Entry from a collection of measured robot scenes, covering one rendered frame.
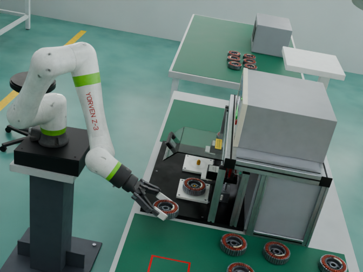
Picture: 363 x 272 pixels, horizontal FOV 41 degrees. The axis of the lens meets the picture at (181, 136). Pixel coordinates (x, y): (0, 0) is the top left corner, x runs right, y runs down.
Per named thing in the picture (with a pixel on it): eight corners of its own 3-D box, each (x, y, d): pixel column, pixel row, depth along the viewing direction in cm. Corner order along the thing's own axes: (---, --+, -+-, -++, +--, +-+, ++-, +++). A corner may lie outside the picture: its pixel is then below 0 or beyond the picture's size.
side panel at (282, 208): (245, 235, 213) (261, 175, 198) (245, 230, 216) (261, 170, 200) (308, 247, 212) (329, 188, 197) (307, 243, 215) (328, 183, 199)
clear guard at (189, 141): (162, 161, 208) (164, 149, 205) (170, 135, 229) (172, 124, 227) (237, 175, 207) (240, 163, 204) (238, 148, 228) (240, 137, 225)
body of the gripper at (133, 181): (123, 181, 208) (141, 194, 209) (118, 191, 200) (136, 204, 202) (133, 169, 205) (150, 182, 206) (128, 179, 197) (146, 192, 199)
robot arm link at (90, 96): (72, 88, 202) (99, 83, 202) (77, 85, 213) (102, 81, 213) (90, 170, 209) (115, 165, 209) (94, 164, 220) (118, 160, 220)
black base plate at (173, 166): (140, 211, 217) (140, 207, 216) (162, 143, 273) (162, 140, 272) (243, 231, 215) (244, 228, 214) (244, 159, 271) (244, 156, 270)
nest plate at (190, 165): (182, 170, 247) (182, 168, 247) (185, 156, 260) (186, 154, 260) (210, 176, 247) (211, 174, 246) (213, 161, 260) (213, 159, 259)
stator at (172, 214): (149, 218, 202) (150, 210, 200) (154, 204, 212) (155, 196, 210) (175, 222, 201) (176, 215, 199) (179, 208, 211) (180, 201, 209)
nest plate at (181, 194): (175, 197, 226) (176, 195, 225) (180, 180, 239) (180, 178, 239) (207, 204, 225) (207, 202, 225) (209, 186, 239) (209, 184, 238)
